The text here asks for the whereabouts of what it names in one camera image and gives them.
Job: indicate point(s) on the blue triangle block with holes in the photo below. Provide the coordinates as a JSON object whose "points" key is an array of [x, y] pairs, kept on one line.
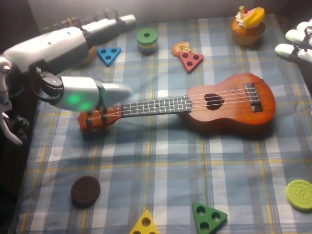
{"points": [[108, 54]]}

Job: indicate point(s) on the yellow triangle block with holes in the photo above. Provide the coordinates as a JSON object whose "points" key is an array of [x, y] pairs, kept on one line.
{"points": [[146, 225]]}

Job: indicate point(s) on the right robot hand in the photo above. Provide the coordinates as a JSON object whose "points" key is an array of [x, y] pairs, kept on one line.
{"points": [[291, 51]]}

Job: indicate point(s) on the green sandwich cookie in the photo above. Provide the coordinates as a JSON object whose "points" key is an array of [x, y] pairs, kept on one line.
{"points": [[301, 195]]}

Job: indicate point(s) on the red triangle block with holes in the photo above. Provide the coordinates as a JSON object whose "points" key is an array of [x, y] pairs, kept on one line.
{"points": [[190, 61]]}

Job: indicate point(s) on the green triangle block with holes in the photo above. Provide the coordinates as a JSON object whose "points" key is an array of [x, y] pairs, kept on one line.
{"points": [[207, 219]]}

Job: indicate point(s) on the brown toy ukulele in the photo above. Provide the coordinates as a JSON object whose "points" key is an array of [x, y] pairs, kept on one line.
{"points": [[234, 107]]}

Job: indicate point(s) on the beige toy biscuit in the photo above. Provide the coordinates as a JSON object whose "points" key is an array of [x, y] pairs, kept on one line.
{"points": [[180, 46]]}

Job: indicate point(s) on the brown chocolate sandwich cookie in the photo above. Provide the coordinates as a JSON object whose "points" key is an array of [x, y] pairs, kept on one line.
{"points": [[85, 191]]}

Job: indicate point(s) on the stacked coloured rings toy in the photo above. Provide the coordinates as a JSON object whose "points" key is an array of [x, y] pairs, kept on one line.
{"points": [[147, 40]]}

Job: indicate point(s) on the toy cupcake with fruit topping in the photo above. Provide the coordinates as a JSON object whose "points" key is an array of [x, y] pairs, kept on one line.
{"points": [[247, 33]]}

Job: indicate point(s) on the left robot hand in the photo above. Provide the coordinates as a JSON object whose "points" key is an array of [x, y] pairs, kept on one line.
{"points": [[56, 46]]}

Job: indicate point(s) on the brown toy bread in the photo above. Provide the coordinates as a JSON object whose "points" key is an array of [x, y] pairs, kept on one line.
{"points": [[90, 55]]}

